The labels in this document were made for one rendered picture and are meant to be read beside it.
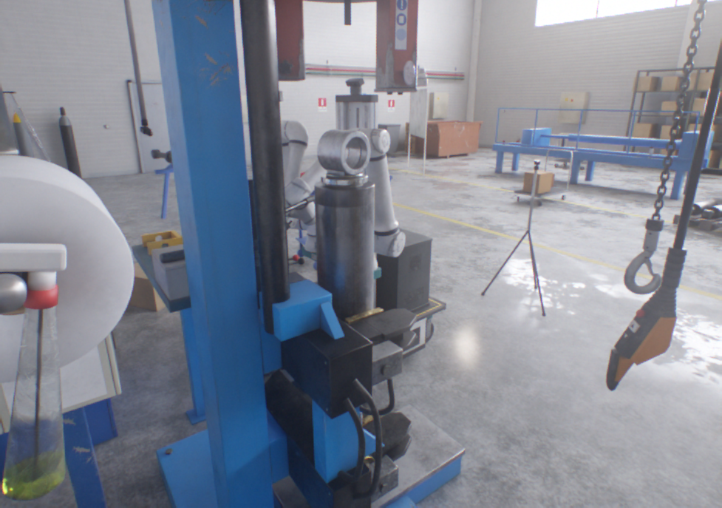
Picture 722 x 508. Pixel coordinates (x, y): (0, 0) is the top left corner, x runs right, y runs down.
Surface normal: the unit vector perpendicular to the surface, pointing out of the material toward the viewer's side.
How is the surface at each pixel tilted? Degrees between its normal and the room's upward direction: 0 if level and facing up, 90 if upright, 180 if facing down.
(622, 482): 0
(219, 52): 90
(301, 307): 90
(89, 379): 90
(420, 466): 0
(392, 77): 90
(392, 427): 0
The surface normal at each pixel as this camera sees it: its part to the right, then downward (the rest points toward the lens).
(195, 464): 0.00, -0.95
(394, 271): -0.76, 0.19
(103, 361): 0.58, 0.25
